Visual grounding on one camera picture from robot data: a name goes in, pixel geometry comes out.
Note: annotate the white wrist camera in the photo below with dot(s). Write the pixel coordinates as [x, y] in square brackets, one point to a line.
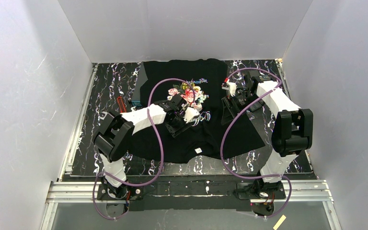
[190, 114]
[229, 87]

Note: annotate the black printed t-shirt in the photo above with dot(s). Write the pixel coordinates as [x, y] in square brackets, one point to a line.
[165, 79]

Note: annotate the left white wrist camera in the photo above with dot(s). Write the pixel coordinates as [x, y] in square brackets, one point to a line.
[190, 114]

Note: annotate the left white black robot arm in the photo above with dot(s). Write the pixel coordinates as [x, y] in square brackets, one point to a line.
[116, 130]

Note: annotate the beige tape strip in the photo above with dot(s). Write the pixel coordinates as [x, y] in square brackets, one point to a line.
[279, 222]

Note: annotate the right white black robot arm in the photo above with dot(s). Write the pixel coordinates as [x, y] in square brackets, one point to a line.
[292, 133]

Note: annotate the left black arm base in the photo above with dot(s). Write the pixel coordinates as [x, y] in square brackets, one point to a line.
[124, 192]

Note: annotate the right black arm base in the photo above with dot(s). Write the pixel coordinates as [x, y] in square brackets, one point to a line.
[258, 189]

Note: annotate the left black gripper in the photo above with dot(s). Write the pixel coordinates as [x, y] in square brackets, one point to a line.
[178, 127]

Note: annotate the aluminium rail frame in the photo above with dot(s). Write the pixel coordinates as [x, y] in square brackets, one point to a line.
[198, 202]

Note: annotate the red handled tool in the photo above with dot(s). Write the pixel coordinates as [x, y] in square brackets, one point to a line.
[121, 105]

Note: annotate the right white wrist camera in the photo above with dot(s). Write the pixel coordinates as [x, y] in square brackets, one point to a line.
[229, 87]

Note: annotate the black marble pattern mat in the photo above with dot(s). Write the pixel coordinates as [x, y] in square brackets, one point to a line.
[122, 79]

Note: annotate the blue black box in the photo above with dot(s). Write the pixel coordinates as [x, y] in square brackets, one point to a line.
[136, 103]

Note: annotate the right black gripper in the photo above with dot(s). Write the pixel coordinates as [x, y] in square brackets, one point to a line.
[229, 106]

